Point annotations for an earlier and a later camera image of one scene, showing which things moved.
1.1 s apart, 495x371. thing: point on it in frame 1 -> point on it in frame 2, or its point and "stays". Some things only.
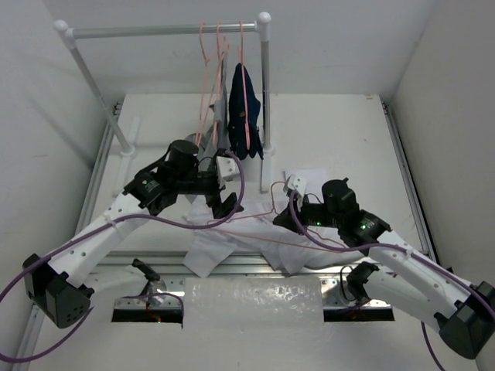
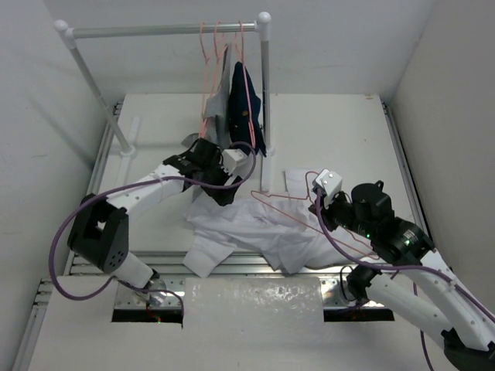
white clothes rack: x=261 y=27 stays
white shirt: x=250 y=227 stays
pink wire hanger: x=220 y=59 -> x=217 y=56
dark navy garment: x=236 y=116 stays
